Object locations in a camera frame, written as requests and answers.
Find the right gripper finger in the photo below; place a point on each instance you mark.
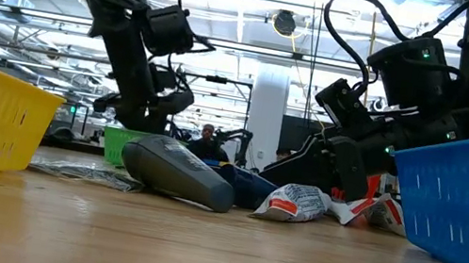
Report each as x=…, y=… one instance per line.
x=305, y=167
x=354, y=171

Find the white orange toiletry packet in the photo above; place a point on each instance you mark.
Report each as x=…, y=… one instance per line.
x=294, y=201

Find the white red striped packet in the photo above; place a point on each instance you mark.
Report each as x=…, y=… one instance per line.
x=385, y=214

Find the dark blue toiletry packet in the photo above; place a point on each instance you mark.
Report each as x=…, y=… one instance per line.
x=249, y=189

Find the clear silver plastic packet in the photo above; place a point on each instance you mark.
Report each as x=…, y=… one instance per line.
x=84, y=173

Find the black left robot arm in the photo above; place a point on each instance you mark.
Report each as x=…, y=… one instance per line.
x=111, y=10

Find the black background robot arm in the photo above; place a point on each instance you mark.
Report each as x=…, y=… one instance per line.
x=238, y=137

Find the person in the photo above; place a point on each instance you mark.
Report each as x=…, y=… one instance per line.
x=208, y=148
x=283, y=153

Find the white building column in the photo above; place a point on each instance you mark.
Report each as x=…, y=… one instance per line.
x=265, y=117

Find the green plastic basket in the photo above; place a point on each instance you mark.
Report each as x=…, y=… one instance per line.
x=113, y=142

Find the blue yellow background item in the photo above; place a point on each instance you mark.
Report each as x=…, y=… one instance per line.
x=216, y=163

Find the blue plastic basket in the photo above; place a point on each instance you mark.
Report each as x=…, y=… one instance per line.
x=466, y=204

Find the black wall panel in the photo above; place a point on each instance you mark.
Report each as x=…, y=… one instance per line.
x=293, y=134

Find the black metal gantry frame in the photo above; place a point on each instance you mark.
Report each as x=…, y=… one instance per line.
x=217, y=79

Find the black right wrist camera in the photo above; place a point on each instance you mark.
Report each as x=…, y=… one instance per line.
x=340, y=101

